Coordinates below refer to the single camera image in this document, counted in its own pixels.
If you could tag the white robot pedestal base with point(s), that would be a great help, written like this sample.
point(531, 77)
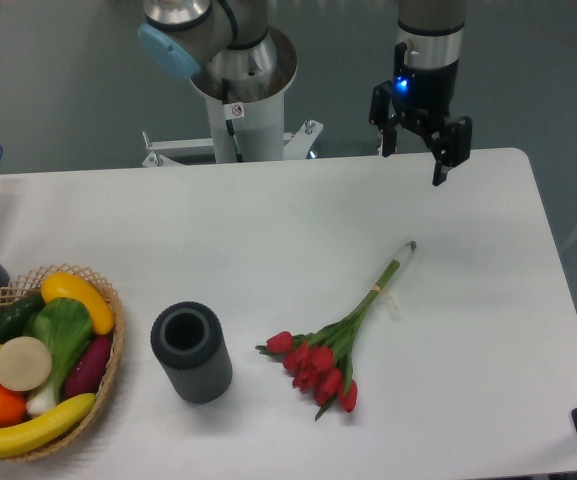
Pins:
point(239, 132)

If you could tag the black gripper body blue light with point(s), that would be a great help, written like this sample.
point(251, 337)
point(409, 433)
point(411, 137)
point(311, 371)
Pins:
point(423, 84)

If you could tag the red tulip bouquet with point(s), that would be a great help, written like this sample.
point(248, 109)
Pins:
point(321, 363)

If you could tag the yellow banana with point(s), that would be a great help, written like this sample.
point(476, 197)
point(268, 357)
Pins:
point(27, 436)

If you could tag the green bok choy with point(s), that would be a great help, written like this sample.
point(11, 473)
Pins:
point(64, 326)

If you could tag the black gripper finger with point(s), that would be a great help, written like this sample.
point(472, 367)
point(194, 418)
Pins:
point(383, 118)
point(451, 147)

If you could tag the purple sweet potato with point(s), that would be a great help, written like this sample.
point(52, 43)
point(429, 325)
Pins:
point(88, 372)

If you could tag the dark green cucumber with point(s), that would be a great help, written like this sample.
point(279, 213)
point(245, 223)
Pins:
point(14, 317)

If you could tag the dark grey ribbed vase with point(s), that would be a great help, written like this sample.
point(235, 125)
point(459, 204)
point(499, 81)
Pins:
point(187, 340)

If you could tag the beige round disc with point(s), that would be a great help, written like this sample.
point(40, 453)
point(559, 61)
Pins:
point(25, 363)

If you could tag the woven wicker basket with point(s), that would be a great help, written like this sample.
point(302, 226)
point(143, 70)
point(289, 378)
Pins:
point(31, 282)

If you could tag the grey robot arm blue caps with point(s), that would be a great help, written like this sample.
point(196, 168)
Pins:
point(242, 67)

